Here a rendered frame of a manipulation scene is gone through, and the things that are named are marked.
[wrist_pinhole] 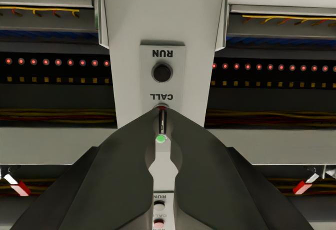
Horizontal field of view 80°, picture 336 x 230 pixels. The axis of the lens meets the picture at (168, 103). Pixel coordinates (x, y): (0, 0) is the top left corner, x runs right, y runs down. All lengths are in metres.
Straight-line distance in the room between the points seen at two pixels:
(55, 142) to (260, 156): 0.25
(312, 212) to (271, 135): 0.31
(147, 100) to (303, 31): 0.20
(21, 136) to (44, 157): 0.04
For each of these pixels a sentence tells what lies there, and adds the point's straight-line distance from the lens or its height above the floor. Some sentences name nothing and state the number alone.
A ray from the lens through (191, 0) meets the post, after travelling 0.18.
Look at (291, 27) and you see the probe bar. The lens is 0.29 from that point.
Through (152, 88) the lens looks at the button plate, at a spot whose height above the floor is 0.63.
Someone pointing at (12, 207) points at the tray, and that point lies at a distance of 0.57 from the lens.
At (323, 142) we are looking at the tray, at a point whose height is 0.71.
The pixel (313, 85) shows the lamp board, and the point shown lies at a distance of 0.46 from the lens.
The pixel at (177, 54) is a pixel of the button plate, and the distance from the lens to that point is 0.18.
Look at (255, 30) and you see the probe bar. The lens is 0.27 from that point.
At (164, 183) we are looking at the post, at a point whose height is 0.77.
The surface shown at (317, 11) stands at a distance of 0.28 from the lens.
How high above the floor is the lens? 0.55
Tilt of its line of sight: 29 degrees up
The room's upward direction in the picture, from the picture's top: 178 degrees counter-clockwise
